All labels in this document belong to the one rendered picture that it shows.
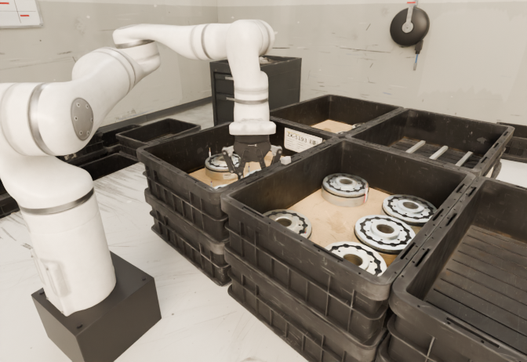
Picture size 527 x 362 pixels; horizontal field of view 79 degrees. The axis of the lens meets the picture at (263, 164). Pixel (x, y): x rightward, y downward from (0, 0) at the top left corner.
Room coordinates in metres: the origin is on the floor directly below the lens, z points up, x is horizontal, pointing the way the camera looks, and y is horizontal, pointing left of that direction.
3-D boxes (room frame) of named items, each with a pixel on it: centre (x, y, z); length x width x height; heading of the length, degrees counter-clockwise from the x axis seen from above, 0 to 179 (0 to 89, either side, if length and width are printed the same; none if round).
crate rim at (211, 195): (0.72, 0.05, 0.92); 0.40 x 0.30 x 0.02; 136
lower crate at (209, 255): (0.72, 0.05, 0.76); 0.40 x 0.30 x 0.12; 136
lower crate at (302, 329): (0.51, -0.17, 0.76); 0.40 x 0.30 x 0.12; 136
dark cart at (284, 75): (2.57, 0.04, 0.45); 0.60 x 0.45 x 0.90; 146
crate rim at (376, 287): (0.51, -0.17, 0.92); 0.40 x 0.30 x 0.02; 136
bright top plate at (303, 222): (0.48, -0.04, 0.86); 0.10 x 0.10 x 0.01
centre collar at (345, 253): (0.39, -0.14, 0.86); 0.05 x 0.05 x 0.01
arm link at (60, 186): (0.40, 0.29, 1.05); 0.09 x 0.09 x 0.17; 3
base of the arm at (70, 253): (0.39, 0.29, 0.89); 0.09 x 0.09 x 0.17; 56
